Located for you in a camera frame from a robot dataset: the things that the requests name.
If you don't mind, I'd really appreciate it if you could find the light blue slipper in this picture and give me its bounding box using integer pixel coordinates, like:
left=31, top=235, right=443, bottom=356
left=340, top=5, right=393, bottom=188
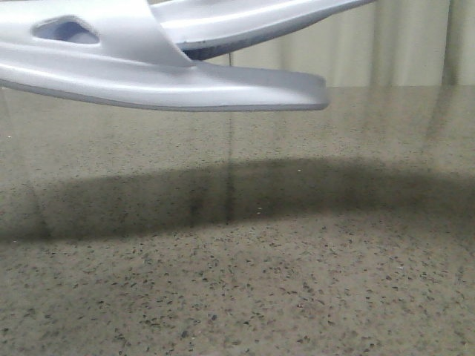
left=150, top=0, right=368, bottom=60
left=1, top=1, right=329, bottom=111

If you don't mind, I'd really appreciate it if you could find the pale green curtain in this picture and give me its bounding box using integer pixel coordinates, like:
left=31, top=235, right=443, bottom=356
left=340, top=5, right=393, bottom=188
left=212, top=0, right=474, bottom=87

